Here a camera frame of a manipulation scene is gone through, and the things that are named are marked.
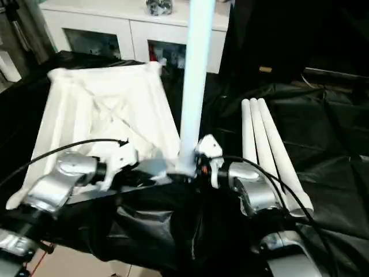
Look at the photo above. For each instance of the grey metal rack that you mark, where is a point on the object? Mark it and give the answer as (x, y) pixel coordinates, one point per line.
(26, 29)

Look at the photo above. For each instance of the black backdrop cloth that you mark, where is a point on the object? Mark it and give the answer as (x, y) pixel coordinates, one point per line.
(288, 34)

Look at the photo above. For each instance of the white plastic table leg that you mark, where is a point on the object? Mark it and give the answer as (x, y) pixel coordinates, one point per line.
(196, 72)
(272, 130)
(249, 130)
(261, 130)

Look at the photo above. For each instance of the white glass-door sideboard cabinet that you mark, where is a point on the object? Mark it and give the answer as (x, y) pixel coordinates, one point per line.
(129, 31)

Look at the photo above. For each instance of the small tan label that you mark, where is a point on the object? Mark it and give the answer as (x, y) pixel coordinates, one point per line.
(265, 69)

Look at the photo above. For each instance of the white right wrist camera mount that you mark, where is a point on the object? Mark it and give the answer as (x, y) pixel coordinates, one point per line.
(209, 147)

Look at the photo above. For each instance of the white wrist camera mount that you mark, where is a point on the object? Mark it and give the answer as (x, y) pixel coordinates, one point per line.
(121, 158)
(209, 147)

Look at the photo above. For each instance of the white plastic table top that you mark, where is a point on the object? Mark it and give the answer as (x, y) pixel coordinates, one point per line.
(101, 95)

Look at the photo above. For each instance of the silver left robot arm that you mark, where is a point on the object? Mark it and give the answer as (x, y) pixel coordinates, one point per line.
(57, 181)

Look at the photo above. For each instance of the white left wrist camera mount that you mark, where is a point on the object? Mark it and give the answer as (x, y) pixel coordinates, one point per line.
(121, 158)

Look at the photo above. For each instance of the black work mat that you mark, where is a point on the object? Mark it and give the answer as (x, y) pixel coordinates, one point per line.
(317, 138)

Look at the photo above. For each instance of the grey crumpled bag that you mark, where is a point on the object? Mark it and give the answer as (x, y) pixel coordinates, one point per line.
(158, 7)

